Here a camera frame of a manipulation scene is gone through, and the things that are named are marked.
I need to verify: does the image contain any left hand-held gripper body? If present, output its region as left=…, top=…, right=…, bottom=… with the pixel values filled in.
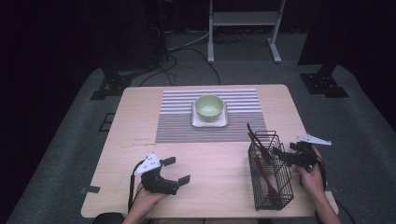
left=134, top=151, right=181, bottom=196

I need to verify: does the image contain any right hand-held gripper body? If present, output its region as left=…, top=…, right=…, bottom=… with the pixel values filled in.
left=288, top=133, right=332, bottom=174

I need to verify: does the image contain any black wire utensil basket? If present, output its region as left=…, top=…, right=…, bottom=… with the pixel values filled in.
left=247, top=130, right=295, bottom=212

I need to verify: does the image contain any light green bowl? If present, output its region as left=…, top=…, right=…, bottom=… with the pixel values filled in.
left=194, top=93, right=226, bottom=123

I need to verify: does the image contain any person's left hand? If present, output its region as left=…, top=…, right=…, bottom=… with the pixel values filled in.
left=134, top=182, right=169, bottom=217

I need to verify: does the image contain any person's right hand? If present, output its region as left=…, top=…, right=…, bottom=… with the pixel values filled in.
left=291, top=146, right=327, bottom=201

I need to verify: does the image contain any dark brown wooden utensil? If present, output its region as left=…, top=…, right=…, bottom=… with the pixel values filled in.
left=247, top=133, right=271, bottom=164
left=246, top=122, right=273, bottom=162

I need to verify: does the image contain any striped woven placemat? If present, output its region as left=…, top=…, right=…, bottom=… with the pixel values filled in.
left=154, top=89, right=268, bottom=144

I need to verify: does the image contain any white square plate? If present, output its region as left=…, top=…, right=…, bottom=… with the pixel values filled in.
left=191, top=101, right=229, bottom=129

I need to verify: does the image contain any black stand base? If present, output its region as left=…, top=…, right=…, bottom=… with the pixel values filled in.
left=90, top=66, right=157, bottom=101
left=297, top=59, right=349, bottom=99

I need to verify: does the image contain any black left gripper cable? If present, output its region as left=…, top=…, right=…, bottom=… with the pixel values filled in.
left=127, top=160, right=147, bottom=215

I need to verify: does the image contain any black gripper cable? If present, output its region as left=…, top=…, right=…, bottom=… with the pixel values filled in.
left=127, top=160, right=147, bottom=215
left=314, top=152, right=357, bottom=224

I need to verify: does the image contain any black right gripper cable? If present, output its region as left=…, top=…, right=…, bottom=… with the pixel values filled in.
left=314, top=152, right=357, bottom=224

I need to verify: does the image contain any black floor cable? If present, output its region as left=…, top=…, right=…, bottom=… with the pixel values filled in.
left=138, top=46, right=222, bottom=88

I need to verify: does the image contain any grey floor cable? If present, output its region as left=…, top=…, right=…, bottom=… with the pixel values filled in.
left=166, top=29, right=210, bottom=52

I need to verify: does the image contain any white metal stand frame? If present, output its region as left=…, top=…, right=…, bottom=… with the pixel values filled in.
left=206, top=0, right=287, bottom=64

